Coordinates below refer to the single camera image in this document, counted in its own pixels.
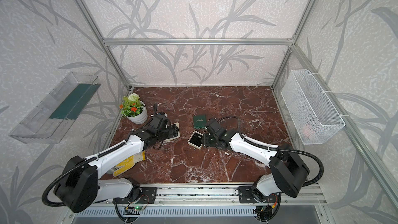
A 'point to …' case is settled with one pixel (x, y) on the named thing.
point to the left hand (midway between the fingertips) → (174, 130)
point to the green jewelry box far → (199, 121)
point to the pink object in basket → (307, 130)
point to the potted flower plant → (133, 109)
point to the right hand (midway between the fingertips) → (203, 140)
